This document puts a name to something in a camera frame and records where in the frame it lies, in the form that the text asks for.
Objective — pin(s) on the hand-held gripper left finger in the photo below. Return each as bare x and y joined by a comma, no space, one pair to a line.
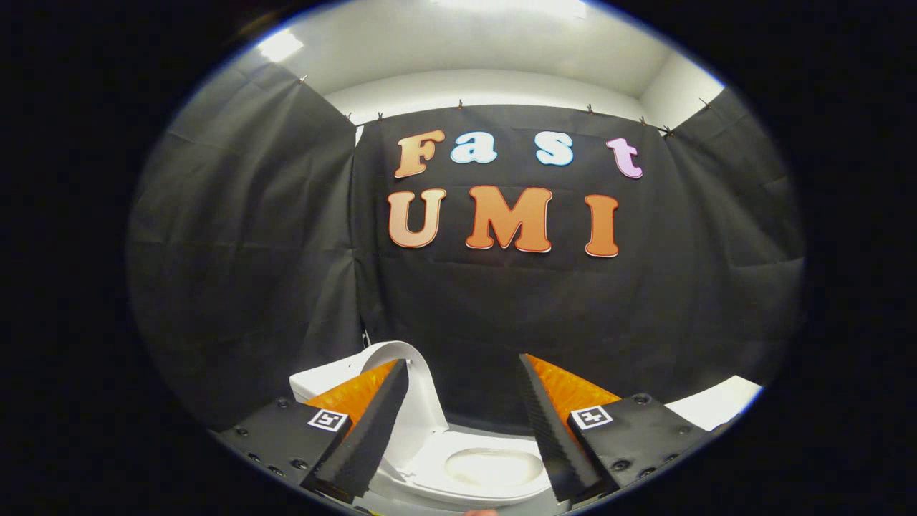
369,437

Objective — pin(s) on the white ceramic toilet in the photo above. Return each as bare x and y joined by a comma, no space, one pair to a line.
494,466

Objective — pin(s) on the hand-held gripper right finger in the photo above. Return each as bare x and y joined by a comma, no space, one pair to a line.
559,437

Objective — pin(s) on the white toilet lid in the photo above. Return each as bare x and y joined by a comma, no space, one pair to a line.
426,408

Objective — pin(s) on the black backdrop cloth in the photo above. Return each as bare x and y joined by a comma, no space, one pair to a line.
501,315

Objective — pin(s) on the white cabinet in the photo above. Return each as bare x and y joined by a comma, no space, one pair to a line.
716,405

